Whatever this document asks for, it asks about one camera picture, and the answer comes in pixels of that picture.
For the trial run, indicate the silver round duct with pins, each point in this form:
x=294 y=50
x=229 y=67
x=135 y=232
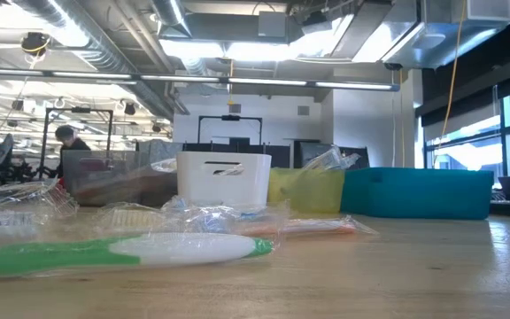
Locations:
x=173 y=17

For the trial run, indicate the small red bin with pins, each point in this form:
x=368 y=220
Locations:
x=61 y=182

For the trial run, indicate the teal plastic bin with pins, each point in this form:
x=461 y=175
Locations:
x=414 y=192

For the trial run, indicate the grey ceiling box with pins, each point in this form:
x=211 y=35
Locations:
x=272 y=24

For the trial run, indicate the long ceiling light strip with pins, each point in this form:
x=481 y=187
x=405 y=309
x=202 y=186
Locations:
x=268 y=81

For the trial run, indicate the silver rectangular air duct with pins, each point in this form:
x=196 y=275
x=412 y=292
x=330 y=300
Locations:
x=436 y=40

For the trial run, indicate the white plastic bin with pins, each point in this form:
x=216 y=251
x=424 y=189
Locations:
x=255 y=186

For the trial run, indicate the black ceiling fixture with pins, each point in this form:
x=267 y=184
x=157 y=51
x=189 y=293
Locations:
x=36 y=42

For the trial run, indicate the yellow plastic bin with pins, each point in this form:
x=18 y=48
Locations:
x=308 y=190

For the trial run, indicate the black framed window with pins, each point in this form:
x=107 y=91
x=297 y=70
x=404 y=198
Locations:
x=472 y=155

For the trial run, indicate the person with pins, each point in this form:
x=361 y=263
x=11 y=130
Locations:
x=71 y=142

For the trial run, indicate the grey translucent bin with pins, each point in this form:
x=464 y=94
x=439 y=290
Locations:
x=104 y=177

